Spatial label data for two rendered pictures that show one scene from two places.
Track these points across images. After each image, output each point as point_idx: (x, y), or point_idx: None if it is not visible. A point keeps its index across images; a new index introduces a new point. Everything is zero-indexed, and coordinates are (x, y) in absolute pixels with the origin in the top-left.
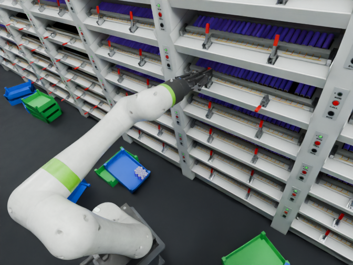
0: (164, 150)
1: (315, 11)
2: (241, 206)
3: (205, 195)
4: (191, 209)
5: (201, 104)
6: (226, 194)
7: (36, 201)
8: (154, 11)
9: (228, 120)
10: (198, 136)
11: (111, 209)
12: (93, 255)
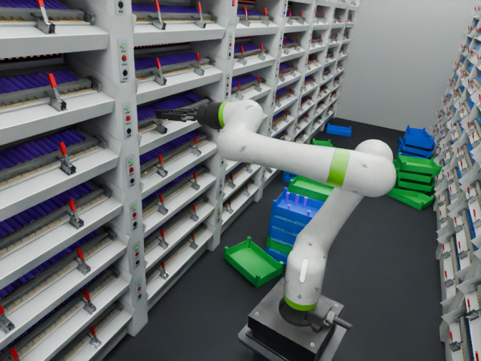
0: (98, 339)
1: (217, 29)
2: (192, 270)
3: (175, 304)
4: (198, 319)
5: (141, 175)
6: (175, 282)
7: (376, 151)
8: (114, 56)
9: (174, 163)
10: (154, 221)
11: (298, 251)
12: (334, 313)
